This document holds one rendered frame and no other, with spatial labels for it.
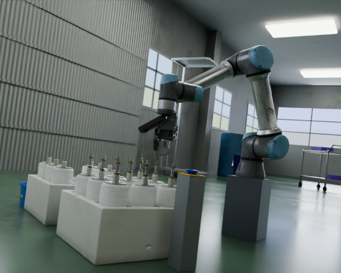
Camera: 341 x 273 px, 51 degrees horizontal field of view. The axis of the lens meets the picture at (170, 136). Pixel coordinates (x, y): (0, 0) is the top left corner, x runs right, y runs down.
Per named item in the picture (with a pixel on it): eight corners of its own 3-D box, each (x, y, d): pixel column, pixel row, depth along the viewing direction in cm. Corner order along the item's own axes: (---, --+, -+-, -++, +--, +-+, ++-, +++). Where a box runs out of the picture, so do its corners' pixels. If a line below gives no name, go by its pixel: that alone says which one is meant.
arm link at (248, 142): (253, 158, 193) (256, 133, 193) (270, 160, 181) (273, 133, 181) (235, 156, 188) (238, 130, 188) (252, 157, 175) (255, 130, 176)
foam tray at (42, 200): (92, 208, 210) (96, 177, 211) (123, 223, 178) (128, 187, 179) (23, 208, 188) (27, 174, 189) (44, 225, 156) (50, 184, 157)
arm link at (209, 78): (235, 51, 186) (158, 88, 166) (249, 46, 176) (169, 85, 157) (243, 72, 188) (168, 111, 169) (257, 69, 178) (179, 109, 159)
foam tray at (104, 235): (138, 231, 166) (143, 192, 167) (191, 256, 134) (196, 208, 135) (55, 234, 144) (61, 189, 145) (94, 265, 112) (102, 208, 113)
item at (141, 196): (157, 237, 129) (162, 187, 130) (134, 239, 123) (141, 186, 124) (142, 231, 136) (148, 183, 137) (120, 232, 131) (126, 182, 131)
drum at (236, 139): (223, 175, 839) (227, 134, 843) (250, 179, 805) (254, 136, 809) (211, 175, 784) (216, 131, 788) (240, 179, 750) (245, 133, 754)
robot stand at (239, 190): (233, 229, 195) (239, 175, 197) (266, 236, 186) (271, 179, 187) (221, 234, 180) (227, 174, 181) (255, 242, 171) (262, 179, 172)
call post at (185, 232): (183, 263, 125) (193, 174, 126) (196, 270, 119) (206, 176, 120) (166, 265, 120) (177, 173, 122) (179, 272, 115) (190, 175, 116)
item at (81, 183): (94, 224, 138) (99, 177, 139) (69, 222, 137) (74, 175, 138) (96, 219, 147) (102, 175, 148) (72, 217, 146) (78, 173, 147)
